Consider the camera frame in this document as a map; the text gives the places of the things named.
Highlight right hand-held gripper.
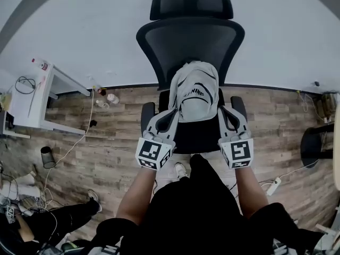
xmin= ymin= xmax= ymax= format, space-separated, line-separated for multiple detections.
xmin=217 ymin=107 xmax=254 ymax=169

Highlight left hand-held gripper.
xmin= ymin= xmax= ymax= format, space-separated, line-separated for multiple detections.
xmin=134 ymin=109 xmax=180 ymax=171

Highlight grey printed garment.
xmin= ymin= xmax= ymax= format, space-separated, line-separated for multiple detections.
xmin=168 ymin=59 xmax=220 ymax=123

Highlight black mesh office chair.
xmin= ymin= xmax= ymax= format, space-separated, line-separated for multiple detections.
xmin=135 ymin=0 xmax=248 ymax=155

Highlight person's left forearm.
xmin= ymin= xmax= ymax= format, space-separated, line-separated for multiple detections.
xmin=116 ymin=166 xmax=157 ymax=225

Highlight person's right forearm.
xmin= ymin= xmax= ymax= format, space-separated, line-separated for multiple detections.
xmin=233 ymin=166 xmax=270 ymax=220

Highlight person's left white shoe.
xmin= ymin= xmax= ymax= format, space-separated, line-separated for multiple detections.
xmin=174 ymin=162 xmax=189 ymax=180

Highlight white power strip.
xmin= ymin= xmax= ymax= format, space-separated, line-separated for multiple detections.
xmin=266 ymin=176 xmax=282 ymax=196

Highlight black round stool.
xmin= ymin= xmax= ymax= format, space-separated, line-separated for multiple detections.
xmin=300 ymin=123 xmax=335 ymax=169

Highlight person's black clothing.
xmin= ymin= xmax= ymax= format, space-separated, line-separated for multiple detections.
xmin=97 ymin=154 xmax=325 ymax=255

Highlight black mesh bin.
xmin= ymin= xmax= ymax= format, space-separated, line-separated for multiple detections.
xmin=40 ymin=146 xmax=57 ymax=169

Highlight thin grey rod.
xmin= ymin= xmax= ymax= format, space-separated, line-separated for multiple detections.
xmin=28 ymin=83 xmax=41 ymax=116

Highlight white table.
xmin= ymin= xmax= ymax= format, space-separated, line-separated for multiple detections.
xmin=2 ymin=64 xmax=91 ymax=139

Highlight plastic bottle red label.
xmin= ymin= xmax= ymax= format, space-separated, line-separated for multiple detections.
xmin=31 ymin=58 xmax=50 ymax=71

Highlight long pale floor cable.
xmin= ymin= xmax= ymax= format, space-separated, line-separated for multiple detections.
xmin=44 ymin=85 xmax=96 ymax=188

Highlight olive boxes by wall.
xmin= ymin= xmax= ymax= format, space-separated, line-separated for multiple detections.
xmin=317 ymin=91 xmax=339 ymax=123

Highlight black coiled cable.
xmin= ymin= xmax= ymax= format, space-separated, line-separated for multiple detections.
xmin=14 ymin=75 xmax=37 ymax=95

